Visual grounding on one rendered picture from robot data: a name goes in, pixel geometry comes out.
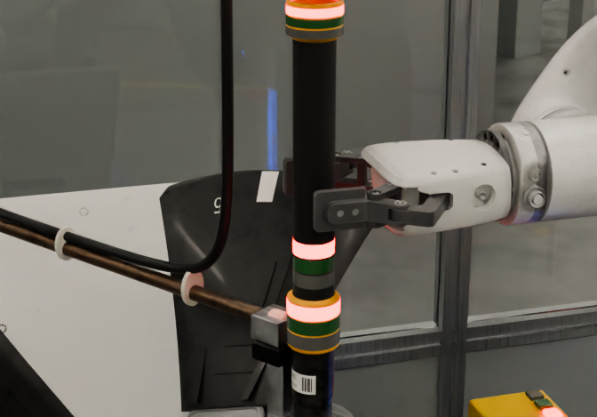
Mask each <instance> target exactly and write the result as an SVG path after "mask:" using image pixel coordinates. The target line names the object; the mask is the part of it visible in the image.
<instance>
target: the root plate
mask: <svg viewBox="0 0 597 417"><path fill-rule="evenodd" d="M187 417H265V412H264V409H263V407H261V406H246V407H233V408H219V409H206V410H194V411H191V412H190V413H189V414H188V416H187Z"/></svg>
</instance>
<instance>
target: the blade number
mask: <svg viewBox="0 0 597 417"><path fill-rule="evenodd" d="M220 199H221V193H216V194H210V195H209V221H211V220H217V219H219V210H220Z"/></svg>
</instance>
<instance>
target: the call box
mask: <svg viewBox="0 0 597 417"><path fill-rule="evenodd" d="M540 391H541V392H542V394H543V395H544V396H545V398H547V399H548V400H549V401H550V402H551V403H552V404H553V408H557V409H558V410H559V411H560V412H561V413H562V417H568V416H567V414H566V413H565V412H563V411H562V409H561V408H560V407H559V406H558V405H557V404H555V402H554V401H553V400H552V399H551V398H550V397H549V396H548V395H547V394H546V393H545V392H544V391H543V390H540ZM468 417H545V415H544V414H543V410H542V411H540V410H539V409H538V408H537V407H536V406H535V405H534V401H530V400H529V398H528V397H527V396H526V395H525V392H521V393H514V394H508V395H502V396H495V397H484V398H477V399H472V400H470V401H469V407H468Z"/></svg>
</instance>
